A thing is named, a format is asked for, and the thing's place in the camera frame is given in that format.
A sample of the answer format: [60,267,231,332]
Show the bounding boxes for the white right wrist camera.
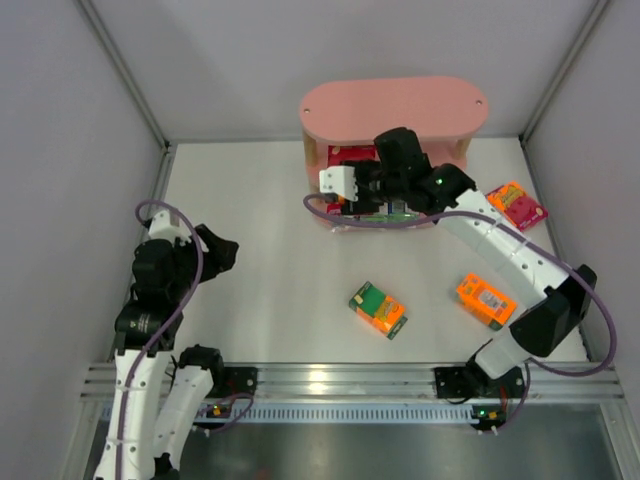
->
[319,165,358,202]

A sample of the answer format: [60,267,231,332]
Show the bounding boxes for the pink orange sponge pack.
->
[327,145,376,167]
[486,181,548,232]

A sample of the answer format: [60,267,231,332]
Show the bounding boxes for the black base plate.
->
[434,365,525,400]
[216,366,259,398]

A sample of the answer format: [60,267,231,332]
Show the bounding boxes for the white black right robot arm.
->
[321,127,597,393]

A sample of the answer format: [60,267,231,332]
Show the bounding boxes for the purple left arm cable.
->
[113,199,255,480]

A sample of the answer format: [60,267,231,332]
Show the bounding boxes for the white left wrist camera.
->
[148,209,191,246]

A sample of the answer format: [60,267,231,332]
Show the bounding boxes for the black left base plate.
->
[216,366,259,398]

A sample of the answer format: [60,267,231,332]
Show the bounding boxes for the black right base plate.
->
[434,365,525,400]

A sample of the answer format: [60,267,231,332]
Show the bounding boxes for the pink three-tier shelf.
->
[299,76,489,193]

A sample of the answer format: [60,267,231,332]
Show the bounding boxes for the aluminium mounting rail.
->
[79,360,626,426]

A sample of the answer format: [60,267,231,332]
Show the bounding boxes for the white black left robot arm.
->
[94,224,239,479]

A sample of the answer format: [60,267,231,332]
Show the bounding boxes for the green orange sponge pack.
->
[348,281,408,340]

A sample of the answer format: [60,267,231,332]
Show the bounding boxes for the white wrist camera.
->
[148,209,191,246]
[319,165,358,202]

